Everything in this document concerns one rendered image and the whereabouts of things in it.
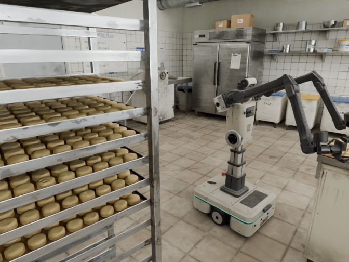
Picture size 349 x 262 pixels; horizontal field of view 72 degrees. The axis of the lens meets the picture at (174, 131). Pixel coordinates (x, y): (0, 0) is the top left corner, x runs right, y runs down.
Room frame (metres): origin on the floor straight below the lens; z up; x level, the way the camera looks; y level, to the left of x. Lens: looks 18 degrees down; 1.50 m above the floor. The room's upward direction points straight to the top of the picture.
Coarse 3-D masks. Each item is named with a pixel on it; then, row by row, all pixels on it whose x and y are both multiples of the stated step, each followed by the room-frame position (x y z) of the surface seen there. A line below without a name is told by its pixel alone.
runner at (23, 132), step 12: (144, 108) 0.80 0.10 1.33; (60, 120) 0.63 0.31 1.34; (72, 120) 0.64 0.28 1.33; (84, 120) 0.67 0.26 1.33; (96, 120) 0.69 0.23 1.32; (108, 120) 0.71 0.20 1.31; (0, 132) 0.54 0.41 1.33; (12, 132) 0.55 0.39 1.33; (24, 132) 0.57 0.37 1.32; (36, 132) 0.58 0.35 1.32; (48, 132) 0.60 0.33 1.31
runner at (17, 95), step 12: (84, 84) 0.68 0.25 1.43; (96, 84) 0.69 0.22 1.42; (108, 84) 0.72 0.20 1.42; (120, 84) 0.75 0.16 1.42; (132, 84) 0.77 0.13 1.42; (144, 84) 0.80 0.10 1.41; (0, 96) 0.55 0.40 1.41; (12, 96) 0.56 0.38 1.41; (24, 96) 0.58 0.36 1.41; (36, 96) 0.59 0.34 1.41; (48, 96) 0.61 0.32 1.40; (60, 96) 0.63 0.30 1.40; (72, 96) 0.65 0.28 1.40
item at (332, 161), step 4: (320, 156) 1.43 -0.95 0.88; (324, 156) 1.42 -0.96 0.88; (320, 160) 1.43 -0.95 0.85; (324, 160) 1.42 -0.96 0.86; (328, 160) 1.40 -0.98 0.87; (332, 160) 1.38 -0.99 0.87; (336, 160) 1.37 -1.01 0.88; (332, 164) 1.38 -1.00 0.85; (336, 164) 1.37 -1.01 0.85; (340, 164) 1.35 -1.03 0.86; (344, 164) 1.34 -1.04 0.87; (348, 164) 1.32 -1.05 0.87; (344, 168) 1.34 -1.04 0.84; (348, 168) 1.32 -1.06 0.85
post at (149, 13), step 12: (144, 0) 0.80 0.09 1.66; (144, 12) 0.80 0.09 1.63; (144, 24) 0.80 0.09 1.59; (156, 24) 0.80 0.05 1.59; (144, 36) 0.80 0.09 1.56; (156, 36) 0.80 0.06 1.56; (144, 48) 0.80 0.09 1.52; (156, 48) 0.80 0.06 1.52; (156, 60) 0.80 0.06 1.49; (156, 72) 0.80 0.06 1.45; (156, 84) 0.80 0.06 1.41; (156, 96) 0.80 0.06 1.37; (156, 108) 0.79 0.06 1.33; (156, 120) 0.79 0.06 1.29; (156, 132) 0.79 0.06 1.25; (156, 144) 0.79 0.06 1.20; (156, 156) 0.79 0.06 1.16; (156, 168) 0.79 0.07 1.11; (156, 180) 0.79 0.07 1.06; (156, 192) 0.79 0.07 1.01; (156, 204) 0.79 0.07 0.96; (156, 216) 0.79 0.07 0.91; (156, 228) 0.79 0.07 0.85; (156, 240) 0.79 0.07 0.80; (156, 252) 0.78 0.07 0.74
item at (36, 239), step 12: (108, 204) 0.80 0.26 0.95; (120, 204) 0.77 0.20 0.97; (132, 204) 0.80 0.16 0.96; (72, 216) 0.71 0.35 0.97; (84, 216) 0.70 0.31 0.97; (96, 216) 0.70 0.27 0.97; (108, 216) 0.73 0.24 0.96; (48, 228) 0.66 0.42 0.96; (60, 228) 0.64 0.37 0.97; (72, 228) 0.65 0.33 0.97; (12, 240) 0.59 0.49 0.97; (24, 240) 0.61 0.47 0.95; (36, 240) 0.59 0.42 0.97; (48, 240) 0.61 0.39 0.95; (0, 252) 0.57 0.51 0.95; (12, 252) 0.55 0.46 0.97; (24, 252) 0.57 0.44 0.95
